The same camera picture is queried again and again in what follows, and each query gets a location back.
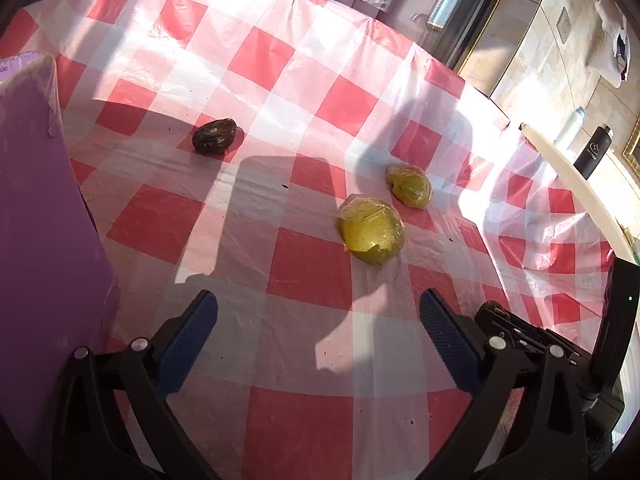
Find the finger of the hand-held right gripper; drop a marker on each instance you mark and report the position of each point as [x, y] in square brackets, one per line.
[525, 332]

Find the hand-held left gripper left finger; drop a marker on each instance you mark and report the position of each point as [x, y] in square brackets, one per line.
[190, 340]

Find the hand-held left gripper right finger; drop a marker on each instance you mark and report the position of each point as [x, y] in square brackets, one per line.
[447, 337]

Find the large green apple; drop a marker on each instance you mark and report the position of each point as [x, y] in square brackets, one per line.
[372, 230]

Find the small green apple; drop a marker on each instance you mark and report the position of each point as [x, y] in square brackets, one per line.
[411, 186]

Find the purple plastic bag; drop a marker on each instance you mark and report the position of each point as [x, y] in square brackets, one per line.
[40, 210]

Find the dark wrinkled avocado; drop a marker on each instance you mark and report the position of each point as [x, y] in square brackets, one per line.
[214, 136]

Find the black bottle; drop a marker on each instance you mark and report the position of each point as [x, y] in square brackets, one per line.
[594, 152]

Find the red white checked tablecloth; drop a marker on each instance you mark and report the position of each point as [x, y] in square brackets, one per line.
[280, 160]

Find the white bottle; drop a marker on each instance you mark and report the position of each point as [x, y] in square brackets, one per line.
[570, 127]

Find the white cloth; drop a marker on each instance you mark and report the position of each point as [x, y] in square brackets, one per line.
[610, 35]

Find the gold picture frame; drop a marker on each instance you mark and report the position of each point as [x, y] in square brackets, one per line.
[634, 145]

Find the wall switch plate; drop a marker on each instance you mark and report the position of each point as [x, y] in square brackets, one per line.
[564, 25]

